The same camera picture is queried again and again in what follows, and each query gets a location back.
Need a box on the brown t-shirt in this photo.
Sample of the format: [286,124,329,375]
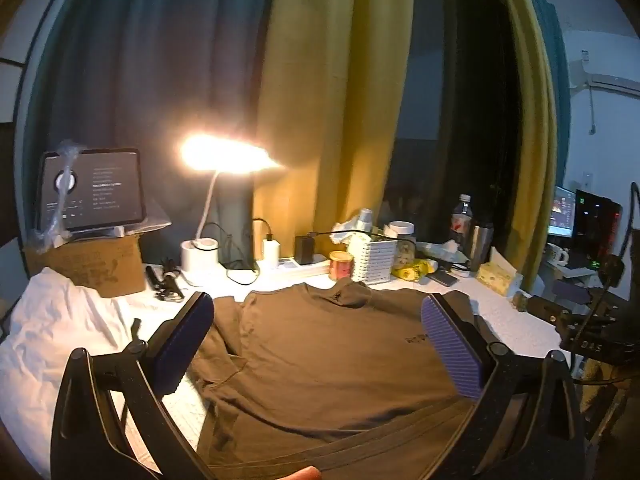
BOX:
[190,278,474,479]

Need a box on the cardboard box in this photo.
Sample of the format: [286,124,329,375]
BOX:
[23,235,146,298]

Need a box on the computer monitor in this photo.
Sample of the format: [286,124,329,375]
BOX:
[548,186,576,238]

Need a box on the yellow tissue box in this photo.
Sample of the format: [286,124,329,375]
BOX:
[475,247,523,298]

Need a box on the clear jar white lid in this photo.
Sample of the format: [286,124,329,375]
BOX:
[385,220,416,270]

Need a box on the white power strip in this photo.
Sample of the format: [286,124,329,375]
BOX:
[277,258,330,278]

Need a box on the plastic water bottle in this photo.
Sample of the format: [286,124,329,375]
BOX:
[450,194,473,252]

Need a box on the white phone charger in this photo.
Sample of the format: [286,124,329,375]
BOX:
[262,238,280,271]

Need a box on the black power adapter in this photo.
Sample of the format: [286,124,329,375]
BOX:
[294,235,314,266]

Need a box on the yellow snack bag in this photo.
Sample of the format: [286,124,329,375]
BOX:
[392,259,438,282]

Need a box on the white desk lamp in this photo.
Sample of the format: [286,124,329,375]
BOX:
[180,131,281,283]

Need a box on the steel tumbler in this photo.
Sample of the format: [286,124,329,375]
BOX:
[469,222,494,272]

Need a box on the person's left hand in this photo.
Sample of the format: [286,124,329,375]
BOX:
[279,466,322,480]

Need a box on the white mug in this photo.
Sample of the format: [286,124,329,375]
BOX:
[546,243,570,266]

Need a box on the tablet with dark screen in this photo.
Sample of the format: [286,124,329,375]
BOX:
[36,148,146,232]

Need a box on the coiled black cable bundle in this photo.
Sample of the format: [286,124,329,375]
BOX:
[144,258,187,302]

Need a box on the white perforated basket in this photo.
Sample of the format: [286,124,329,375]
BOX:
[347,233,397,285]

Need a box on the teal curtain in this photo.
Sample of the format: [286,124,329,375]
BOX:
[15,0,271,266]

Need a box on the white cloth pile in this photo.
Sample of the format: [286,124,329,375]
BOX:
[1,269,134,479]

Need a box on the red gold can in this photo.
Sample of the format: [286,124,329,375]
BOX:
[329,250,354,282]

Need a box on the yellow curtain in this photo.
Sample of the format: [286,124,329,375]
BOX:
[253,0,556,288]

